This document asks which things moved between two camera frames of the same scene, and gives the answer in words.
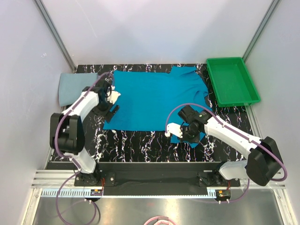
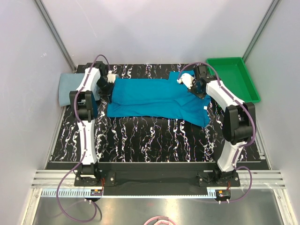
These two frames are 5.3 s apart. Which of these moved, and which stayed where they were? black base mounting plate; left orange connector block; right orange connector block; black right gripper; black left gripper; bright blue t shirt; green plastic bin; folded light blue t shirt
Moved: bright blue t shirt; black right gripper; black left gripper
Stayed: folded light blue t shirt; right orange connector block; black base mounting plate; left orange connector block; green plastic bin
